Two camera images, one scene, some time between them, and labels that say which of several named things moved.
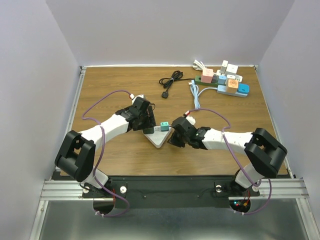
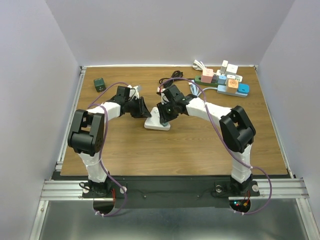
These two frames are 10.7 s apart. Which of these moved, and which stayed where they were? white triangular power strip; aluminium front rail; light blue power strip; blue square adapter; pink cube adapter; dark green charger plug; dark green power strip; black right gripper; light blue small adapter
Moved: black right gripper; dark green charger plug; white triangular power strip
Stayed: aluminium front rail; light blue small adapter; light blue power strip; dark green power strip; blue square adapter; pink cube adapter
